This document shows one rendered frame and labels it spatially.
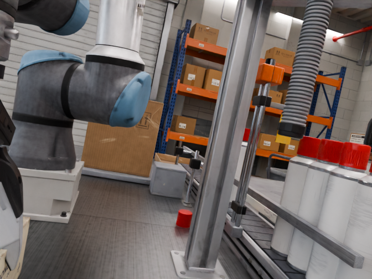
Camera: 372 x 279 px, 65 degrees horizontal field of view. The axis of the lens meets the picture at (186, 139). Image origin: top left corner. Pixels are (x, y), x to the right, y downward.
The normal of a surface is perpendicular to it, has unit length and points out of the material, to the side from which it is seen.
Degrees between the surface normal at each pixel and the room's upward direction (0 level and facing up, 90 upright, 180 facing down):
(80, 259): 0
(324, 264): 90
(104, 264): 0
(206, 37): 91
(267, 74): 90
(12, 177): 100
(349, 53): 90
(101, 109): 120
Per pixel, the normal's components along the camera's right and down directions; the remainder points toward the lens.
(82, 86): -0.08, -0.13
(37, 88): -0.06, 0.08
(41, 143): 0.52, -0.20
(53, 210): 0.84, 0.20
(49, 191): 0.25, 0.11
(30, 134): 0.15, -0.26
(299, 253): -0.70, -0.11
